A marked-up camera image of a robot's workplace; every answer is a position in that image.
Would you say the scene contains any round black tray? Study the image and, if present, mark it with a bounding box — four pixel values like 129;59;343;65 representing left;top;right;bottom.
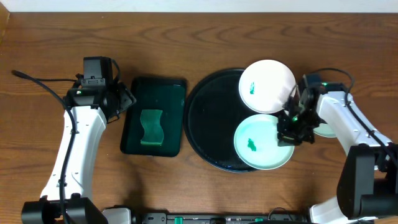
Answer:
183;68;260;172

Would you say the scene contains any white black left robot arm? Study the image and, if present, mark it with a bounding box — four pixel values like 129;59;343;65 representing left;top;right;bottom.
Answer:
21;78;136;223

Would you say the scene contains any green sponge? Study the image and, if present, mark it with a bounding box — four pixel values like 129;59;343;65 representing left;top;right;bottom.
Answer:
140;110;164;146

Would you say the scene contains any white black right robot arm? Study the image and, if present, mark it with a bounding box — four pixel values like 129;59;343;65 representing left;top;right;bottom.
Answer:
277;83;397;223

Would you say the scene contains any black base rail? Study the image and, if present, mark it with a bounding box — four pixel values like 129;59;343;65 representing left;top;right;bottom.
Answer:
132;210;311;224

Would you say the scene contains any dark green rectangular tray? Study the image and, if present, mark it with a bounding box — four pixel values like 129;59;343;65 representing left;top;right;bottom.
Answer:
120;77;186;157

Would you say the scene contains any mint green plate front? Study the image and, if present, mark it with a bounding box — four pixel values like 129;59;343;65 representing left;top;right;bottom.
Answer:
233;114;294;170

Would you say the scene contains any mint green plate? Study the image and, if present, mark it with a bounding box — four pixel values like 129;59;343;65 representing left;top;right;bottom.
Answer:
313;123;336;138
233;114;294;170

